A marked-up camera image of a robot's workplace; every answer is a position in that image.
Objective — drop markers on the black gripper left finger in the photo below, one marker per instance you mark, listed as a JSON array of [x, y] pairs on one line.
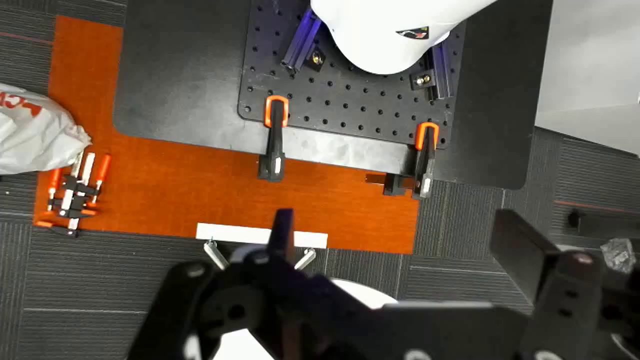
[[293, 301]]

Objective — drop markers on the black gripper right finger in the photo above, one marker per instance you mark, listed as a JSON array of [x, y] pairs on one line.
[[572, 301]]

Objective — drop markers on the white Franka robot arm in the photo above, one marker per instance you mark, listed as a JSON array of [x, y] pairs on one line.
[[382, 32]]

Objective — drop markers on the crumpled clear plastic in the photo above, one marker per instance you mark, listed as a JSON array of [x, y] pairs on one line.
[[617, 254]]

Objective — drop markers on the small black block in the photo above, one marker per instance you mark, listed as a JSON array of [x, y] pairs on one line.
[[574, 219]]

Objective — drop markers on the white table foot bar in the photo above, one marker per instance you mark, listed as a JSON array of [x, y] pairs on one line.
[[233, 234]]

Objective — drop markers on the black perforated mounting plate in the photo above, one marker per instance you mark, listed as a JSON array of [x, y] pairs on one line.
[[346, 101]]

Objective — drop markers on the white cabinet panel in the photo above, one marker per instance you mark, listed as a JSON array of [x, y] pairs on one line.
[[591, 61]]

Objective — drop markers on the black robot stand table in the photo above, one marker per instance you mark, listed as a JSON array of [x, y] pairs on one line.
[[181, 73]]

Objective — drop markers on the white plastic bag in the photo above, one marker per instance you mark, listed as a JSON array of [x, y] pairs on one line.
[[33, 136]]

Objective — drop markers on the blue metal bracket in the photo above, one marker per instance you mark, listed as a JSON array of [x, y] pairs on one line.
[[441, 73], [301, 42]]

